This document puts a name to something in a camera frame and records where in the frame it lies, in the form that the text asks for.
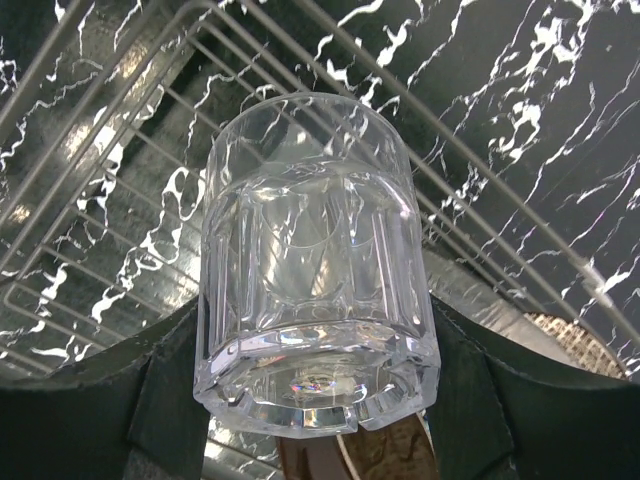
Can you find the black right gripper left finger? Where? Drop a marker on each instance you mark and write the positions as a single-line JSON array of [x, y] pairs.
[[127, 412]]

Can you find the wire dish rack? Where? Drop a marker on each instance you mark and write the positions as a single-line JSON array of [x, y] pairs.
[[522, 118]]

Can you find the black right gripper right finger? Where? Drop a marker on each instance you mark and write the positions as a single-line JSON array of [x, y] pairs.
[[506, 412]]

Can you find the beige patterned bowl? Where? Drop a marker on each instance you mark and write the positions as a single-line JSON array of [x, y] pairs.
[[580, 345]]

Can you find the clear drinking glass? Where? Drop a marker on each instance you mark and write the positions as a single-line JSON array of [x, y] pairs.
[[314, 316]]

